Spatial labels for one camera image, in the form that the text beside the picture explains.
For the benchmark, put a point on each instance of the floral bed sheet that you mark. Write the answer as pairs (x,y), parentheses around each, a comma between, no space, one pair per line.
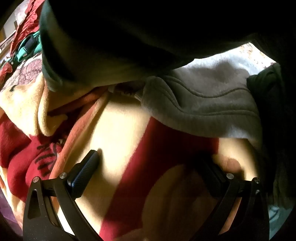
(256,52)

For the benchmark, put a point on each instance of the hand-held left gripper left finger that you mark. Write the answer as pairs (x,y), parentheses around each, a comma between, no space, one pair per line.
(84,171)

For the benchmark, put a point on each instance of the red garment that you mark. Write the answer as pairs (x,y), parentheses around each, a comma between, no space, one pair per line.
(29,18)

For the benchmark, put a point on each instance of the teal garment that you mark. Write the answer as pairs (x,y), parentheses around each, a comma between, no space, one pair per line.
(25,49)

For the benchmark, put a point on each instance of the dark green puffer jacket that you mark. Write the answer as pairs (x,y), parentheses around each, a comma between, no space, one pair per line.
(138,34)

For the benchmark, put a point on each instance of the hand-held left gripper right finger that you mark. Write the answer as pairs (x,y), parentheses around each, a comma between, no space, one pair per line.
(216,183)

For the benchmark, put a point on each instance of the red and yellow printed blanket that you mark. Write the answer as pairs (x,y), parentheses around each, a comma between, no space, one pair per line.
(129,129)

